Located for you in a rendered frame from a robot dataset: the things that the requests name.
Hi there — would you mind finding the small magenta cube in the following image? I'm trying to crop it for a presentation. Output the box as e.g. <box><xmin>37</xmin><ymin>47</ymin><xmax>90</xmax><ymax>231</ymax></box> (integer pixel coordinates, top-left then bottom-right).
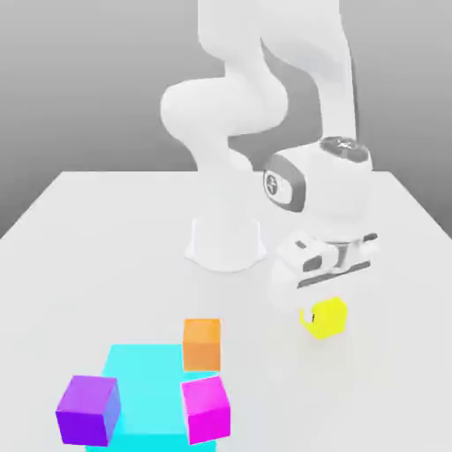
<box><xmin>180</xmin><ymin>375</ymin><xmax>232</xmax><ymax>446</ymax></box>

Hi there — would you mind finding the small orange cube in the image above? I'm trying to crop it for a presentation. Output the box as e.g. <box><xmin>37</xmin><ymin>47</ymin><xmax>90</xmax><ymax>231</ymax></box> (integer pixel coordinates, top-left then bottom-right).
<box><xmin>182</xmin><ymin>318</ymin><xmax>222</xmax><ymax>373</ymax></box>

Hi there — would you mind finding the small yellow cube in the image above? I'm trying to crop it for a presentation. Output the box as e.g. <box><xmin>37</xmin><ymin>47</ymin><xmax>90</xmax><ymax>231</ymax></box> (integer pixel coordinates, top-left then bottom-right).
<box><xmin>299</xmin><ymin>296</ymin><xmax>350</xmax><ymax>341</ymax></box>

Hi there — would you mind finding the large cyan box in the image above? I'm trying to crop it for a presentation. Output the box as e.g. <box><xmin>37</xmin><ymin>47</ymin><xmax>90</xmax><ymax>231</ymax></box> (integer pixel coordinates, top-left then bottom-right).
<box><xmin>85</xmin><ymin>343</ymin><xmax>220</xmax><ymax>452</ymax></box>

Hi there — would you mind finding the small purple cube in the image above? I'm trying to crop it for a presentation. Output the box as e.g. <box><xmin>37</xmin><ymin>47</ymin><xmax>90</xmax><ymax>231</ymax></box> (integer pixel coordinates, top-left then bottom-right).
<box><xmin>55</xmin><ymin>374</ymin><xmax>122</xmax><ymax>448</ymax></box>

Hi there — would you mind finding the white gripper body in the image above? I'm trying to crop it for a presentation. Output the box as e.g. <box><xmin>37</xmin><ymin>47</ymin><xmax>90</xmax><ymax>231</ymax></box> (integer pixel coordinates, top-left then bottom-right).
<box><xmin>269</xmin><ymin>256</ymin><xmax>376</xmax><ymax>314</ymax></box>

